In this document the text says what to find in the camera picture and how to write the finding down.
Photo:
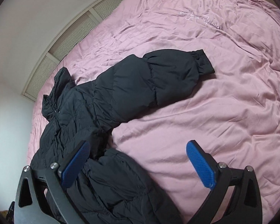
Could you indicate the black puffer jacket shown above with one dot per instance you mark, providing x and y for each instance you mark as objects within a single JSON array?
[{"x": 111, "y": 187}]

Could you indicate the beige louvered wall panel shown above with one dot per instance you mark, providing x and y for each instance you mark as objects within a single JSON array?
[{"x": 75, "y": 31}]

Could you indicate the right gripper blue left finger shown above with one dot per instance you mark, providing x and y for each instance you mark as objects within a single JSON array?
[{"x": 71, "y": 165}]

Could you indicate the pink bed cover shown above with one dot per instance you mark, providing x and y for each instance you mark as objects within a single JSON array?
[{"x": 233, "y": 113}]

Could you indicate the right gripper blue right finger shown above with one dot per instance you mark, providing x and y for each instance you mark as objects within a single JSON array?
[{"x": 203, "y": 163}]

